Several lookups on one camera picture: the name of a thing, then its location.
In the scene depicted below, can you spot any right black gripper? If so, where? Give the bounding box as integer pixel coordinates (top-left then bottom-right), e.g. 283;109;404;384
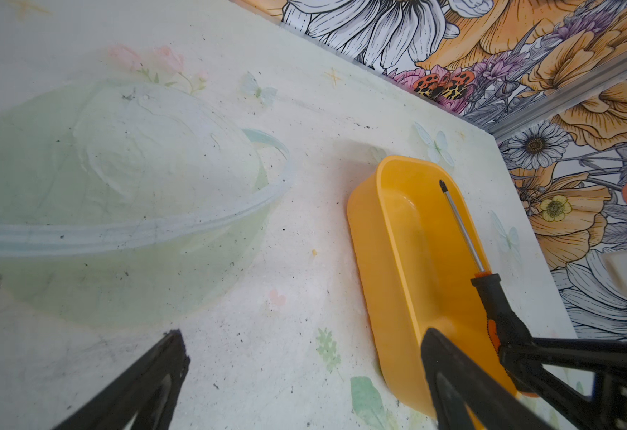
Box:
498;338;627;429

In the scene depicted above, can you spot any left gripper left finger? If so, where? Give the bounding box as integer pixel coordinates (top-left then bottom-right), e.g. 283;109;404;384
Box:
57;330;191;429

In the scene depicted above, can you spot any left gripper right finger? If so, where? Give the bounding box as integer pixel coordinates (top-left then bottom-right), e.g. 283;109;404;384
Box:
421;328;550;429

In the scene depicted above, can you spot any black orange screwdriver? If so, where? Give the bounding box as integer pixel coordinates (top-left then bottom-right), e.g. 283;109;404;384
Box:
439;179;540;396

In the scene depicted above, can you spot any yellow plastic bin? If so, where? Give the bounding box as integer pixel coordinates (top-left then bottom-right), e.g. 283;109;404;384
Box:
347;156;517;417

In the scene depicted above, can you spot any right aluminium frame post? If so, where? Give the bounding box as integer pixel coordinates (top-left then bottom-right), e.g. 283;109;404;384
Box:
486;52;627;142

